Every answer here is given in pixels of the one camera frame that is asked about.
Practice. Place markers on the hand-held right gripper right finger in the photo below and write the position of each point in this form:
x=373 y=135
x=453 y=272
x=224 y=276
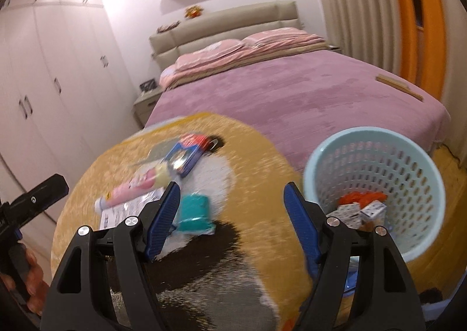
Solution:
x=302 y=229

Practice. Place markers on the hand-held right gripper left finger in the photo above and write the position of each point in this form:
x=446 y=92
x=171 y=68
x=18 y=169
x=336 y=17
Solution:
x=162 y=221

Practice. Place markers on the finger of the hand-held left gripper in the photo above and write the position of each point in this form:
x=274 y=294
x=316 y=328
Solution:
x=36 y=199

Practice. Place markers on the white printed box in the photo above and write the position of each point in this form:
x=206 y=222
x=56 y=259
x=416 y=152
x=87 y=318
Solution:
x=344 y=215

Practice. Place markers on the orange plastic bag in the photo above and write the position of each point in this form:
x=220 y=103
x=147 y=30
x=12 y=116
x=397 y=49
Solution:
x=361 y=198

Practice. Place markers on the light blue plastic basket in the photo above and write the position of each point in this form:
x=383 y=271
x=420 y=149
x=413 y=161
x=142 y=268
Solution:
x=412 y=178

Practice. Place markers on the person's left hand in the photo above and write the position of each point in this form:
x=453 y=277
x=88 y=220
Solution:
x=36 y=280

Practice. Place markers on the teal packet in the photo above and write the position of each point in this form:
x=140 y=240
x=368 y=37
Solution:
x=195 y=212

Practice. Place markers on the white flat packet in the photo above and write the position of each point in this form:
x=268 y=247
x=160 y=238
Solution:
x=124 y=212

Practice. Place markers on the pink tube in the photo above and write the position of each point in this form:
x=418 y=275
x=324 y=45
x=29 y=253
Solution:
x=135 y=187

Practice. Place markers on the blue and red packet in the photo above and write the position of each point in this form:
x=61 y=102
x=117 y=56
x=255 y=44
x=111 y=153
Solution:
x=186 y=156

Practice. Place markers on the grey nightstand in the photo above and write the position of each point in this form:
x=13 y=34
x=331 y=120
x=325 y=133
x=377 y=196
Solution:
x=146 y=106

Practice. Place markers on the purple bedspread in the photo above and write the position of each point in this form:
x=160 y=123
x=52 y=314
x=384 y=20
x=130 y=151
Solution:
x=292 y=97

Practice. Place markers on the white wardrobe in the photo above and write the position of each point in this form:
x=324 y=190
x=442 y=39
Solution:
x=54 y=61

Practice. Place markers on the wooden stick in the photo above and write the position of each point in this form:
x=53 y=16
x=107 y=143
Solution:
x=397 y=86

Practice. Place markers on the pink pillow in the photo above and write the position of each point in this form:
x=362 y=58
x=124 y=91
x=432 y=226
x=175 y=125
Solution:
x=273 y=36
x=211 y=52

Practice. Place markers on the beige upholstered bed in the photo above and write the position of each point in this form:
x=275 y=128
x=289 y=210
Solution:
x=219 y=24

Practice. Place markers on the orange plush toy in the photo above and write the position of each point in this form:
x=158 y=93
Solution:
x=193 y=12

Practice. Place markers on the beige curtain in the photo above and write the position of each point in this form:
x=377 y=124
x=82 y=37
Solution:
x=354 y=6

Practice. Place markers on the orange curtain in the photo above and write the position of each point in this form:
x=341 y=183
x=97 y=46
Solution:
x=401 y=17
x=434 y=24

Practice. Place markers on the dark picture frame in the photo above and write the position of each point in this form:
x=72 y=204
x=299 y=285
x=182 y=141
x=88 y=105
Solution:
x=147 y=85

